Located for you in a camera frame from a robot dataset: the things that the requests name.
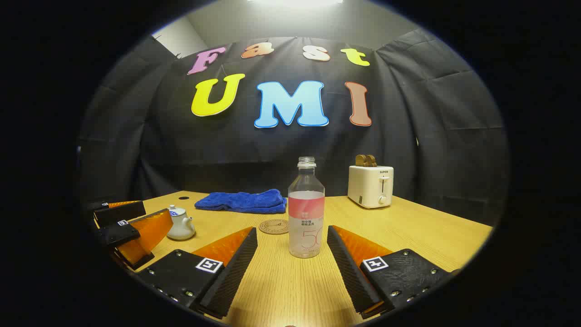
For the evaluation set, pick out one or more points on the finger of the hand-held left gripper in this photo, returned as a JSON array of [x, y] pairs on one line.
[[118, 234], [120, 213]]

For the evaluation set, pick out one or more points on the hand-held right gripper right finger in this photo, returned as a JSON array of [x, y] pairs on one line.
[[349, 272]]

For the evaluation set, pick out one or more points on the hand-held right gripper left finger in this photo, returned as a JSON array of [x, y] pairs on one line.
[[236, 268]]

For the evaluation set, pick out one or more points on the round wooden coaster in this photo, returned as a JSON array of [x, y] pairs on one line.
[[272, 227]]

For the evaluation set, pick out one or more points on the white blue teacup lid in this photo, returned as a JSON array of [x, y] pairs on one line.
[[176, 211]]

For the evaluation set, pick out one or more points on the white ceramic teacup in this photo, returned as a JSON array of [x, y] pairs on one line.
[[179, 229]]

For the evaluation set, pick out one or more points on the clear pink-label water bottle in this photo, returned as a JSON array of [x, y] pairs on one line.
[[306, 213]]

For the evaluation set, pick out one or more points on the blue towel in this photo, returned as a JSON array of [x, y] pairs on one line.
[[240, 202]]

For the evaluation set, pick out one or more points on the cream toaster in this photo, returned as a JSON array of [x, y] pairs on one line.
[[367, 186]]

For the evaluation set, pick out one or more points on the brown bread slice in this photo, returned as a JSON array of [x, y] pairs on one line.
[[371, 161], [361, 160]]

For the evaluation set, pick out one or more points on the black backdrop cloth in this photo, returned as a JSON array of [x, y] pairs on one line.
[[272, 150]]

